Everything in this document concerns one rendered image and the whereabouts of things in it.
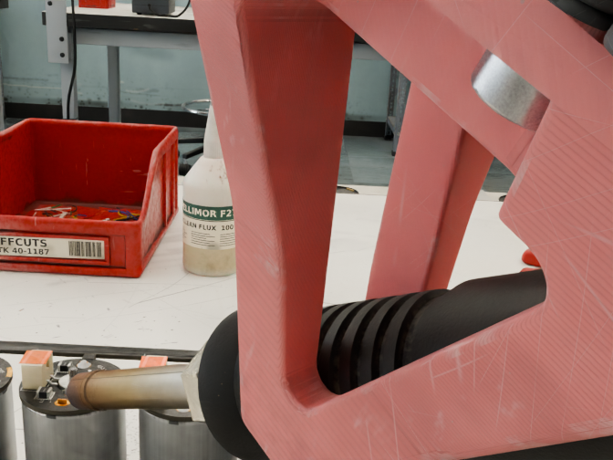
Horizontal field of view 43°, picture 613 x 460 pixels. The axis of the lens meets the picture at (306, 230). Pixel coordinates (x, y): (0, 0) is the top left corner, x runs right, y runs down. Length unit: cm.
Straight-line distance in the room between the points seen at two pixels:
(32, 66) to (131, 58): 57
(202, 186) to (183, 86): 420
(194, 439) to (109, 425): 2
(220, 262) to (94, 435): 24
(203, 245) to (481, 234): 20
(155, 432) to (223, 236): 24
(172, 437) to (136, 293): 22
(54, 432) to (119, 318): 19
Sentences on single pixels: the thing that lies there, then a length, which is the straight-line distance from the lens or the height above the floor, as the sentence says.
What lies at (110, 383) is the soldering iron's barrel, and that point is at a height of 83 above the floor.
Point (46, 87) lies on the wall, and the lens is 479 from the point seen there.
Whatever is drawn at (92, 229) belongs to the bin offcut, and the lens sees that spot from 42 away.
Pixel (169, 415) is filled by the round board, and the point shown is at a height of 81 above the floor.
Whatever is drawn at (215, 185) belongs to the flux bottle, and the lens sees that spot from 41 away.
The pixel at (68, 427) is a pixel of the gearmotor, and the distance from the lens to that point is 19.
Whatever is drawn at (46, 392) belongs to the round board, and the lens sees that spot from 19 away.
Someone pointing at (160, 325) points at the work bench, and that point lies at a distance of 37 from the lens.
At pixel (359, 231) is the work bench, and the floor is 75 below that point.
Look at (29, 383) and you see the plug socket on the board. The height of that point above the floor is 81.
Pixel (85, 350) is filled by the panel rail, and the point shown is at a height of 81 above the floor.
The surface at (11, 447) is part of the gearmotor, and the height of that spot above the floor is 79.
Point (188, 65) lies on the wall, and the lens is 459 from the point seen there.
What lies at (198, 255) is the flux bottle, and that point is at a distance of 42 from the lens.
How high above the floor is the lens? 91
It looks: 19 degrees down
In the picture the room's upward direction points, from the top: 3 degrees clockwise
